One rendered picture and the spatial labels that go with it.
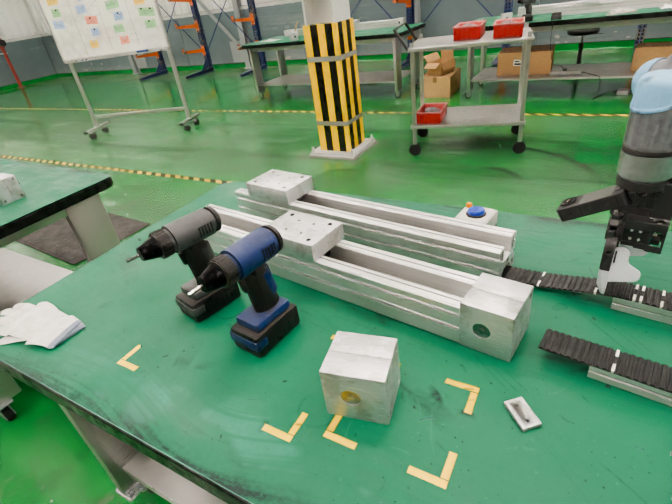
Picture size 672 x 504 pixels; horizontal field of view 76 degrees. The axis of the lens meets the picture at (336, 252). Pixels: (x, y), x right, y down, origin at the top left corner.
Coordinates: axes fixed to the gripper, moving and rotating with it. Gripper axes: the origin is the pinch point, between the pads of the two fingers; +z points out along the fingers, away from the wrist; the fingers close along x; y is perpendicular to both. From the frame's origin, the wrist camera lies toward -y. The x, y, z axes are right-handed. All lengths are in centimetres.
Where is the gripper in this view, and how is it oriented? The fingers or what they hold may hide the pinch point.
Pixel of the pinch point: (603, 275)
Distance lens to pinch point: 94.3
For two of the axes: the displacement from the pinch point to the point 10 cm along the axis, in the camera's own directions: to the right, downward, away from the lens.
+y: 7.9, 2.3, -5.7
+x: 6.0, -4.9, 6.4
